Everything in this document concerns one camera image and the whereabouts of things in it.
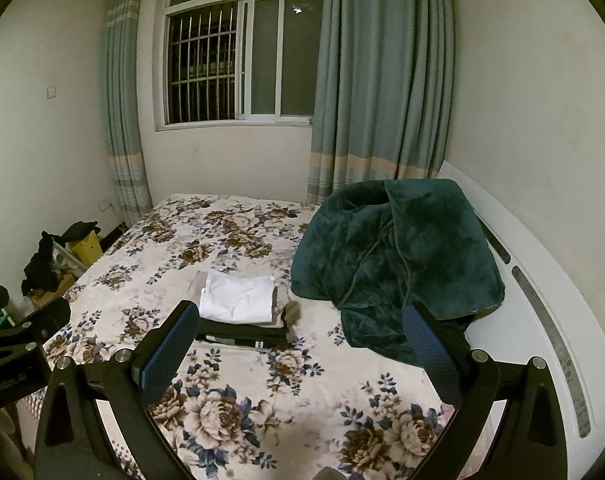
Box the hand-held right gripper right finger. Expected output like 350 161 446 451
403 302 568 480

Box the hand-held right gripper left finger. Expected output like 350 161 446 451
32 300 200 480

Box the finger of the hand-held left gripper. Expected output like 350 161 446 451
0 297 72 356

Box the bed with floral sheet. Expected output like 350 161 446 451
22 192 483 480

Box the wide grey-blue curtain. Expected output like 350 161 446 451
306 0 455 206

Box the narrow grey-blue curtain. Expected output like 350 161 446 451
105 0 156 223

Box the yellow box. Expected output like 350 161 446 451
67 232 103 266

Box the beige folded garment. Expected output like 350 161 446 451
191 270 294 333

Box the dark green plush blanket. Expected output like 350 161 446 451
290 178 505 368

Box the barred window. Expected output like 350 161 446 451
155 0 328 132

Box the black folded garment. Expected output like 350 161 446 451
195 317 290 351

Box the dark cloth pile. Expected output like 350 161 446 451
22 220 100 293

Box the white t-shirt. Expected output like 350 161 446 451
200 270 277 325

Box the olive folded cloth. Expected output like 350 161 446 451
281 300 304 343

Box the white headboard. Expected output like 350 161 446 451
437 160 605 480

